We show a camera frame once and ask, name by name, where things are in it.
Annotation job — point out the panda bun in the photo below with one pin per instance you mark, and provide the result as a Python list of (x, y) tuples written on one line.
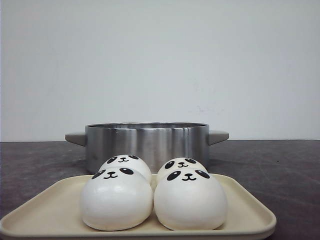
[(175, 164), (131, 162), (190, 199), (116, 198)]

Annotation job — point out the stainless steel steamer pot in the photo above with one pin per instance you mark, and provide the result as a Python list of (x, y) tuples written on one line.
[(154, 142)]

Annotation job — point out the beige plastic tray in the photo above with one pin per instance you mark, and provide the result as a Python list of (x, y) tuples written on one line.
[(54, 214)]

